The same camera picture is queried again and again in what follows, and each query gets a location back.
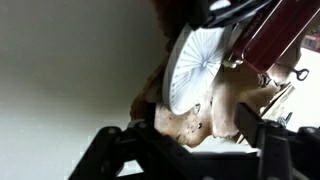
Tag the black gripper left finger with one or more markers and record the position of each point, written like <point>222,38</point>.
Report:
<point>140,150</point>

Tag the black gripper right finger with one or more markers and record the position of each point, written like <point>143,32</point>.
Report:
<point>280,153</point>

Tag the white round coaster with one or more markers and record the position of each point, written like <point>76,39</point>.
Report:
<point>196,66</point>

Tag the wooden plate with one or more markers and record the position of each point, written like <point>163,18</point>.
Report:
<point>226,110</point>

